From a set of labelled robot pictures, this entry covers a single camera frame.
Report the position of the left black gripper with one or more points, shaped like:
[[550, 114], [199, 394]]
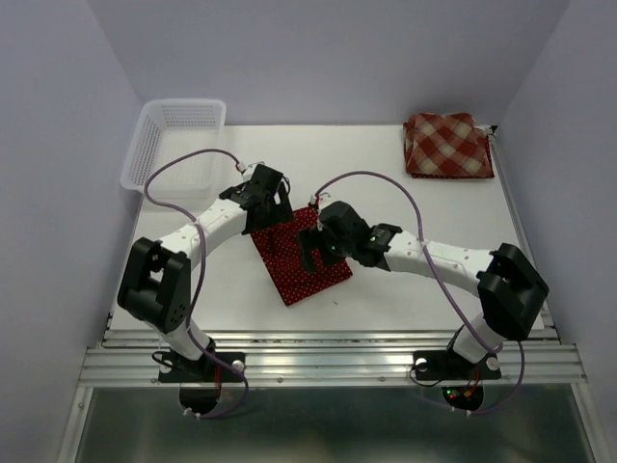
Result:
[[280, 212]]

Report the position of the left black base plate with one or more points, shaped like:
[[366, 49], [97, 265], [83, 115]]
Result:
[[174, 369]]

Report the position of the red polka dot skirt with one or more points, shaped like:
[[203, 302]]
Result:
[[450, 158]]

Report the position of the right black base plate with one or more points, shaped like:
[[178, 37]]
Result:
[[436, 365]]

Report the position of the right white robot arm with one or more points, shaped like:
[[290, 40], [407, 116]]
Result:
[[510, 290]]

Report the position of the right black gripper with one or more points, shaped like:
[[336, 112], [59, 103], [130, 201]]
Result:
[[312, 236]]

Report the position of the red plaid skirt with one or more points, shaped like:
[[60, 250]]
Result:
[[429, 124]]

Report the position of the white plastic basket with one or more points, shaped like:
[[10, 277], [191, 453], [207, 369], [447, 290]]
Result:
[[167, 129]]

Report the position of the aluminium rail frame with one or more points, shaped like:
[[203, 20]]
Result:
[[328, 379]]

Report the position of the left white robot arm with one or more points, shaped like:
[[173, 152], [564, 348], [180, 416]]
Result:
[[156, 283]]

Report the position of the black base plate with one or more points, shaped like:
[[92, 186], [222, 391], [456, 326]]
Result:
[[436, 365], [174, 369]]

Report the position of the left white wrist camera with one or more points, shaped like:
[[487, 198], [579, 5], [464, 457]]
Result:
[[246, 171]]

